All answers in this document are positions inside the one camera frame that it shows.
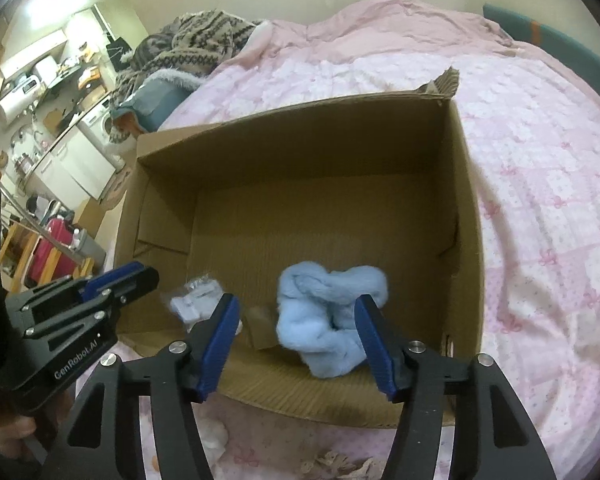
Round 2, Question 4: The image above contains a teal headboard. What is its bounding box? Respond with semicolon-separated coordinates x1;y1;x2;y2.
482;2;600;96

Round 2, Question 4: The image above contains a pink patterned blanket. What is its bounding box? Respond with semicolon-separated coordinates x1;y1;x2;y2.
75;0;600;480

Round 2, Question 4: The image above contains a red suitcase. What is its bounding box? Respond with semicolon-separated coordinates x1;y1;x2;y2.
27;217;81;288

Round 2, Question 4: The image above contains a small white plastic-wrapped item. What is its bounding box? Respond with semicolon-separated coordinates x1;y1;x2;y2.
162;274;243;336

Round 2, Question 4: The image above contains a white water heater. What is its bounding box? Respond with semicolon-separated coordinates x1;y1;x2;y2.
0;72;43;126

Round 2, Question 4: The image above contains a light blue fluffy sock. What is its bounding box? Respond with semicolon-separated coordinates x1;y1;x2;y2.
275;261;391;380

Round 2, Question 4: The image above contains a patterned knit sweater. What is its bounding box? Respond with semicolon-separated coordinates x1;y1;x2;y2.
111;9;271;111

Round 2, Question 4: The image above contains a white kitchen cabinet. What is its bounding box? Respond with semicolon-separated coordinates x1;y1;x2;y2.
30;125;118;201

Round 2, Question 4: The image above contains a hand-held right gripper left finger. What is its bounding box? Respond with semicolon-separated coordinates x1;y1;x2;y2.
39;293;242;480

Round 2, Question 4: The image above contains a metal rail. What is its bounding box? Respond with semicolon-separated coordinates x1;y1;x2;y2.
0;175;96;271

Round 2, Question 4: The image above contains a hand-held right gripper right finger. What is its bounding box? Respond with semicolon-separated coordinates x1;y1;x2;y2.
354;294;558;480

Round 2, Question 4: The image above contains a teal pillow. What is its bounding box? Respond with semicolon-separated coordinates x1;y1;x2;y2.
120;80;201;133

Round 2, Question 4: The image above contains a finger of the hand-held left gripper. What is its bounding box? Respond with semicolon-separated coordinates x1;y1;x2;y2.
22;266;161;342
4;261;147;318

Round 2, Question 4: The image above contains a brown cardboard box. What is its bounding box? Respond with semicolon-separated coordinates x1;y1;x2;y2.
112;67;486;431

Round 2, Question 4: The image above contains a white crumpled cloth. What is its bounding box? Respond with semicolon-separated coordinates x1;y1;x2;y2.
195;405;231;461

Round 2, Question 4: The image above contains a white washing machine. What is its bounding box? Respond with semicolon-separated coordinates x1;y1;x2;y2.
77;97;131;171

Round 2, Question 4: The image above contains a person's left hand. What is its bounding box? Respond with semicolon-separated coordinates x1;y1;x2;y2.
0;407;38;462

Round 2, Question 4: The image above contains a beige lace cloth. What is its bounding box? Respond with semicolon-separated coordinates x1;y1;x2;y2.
300;450;386;480

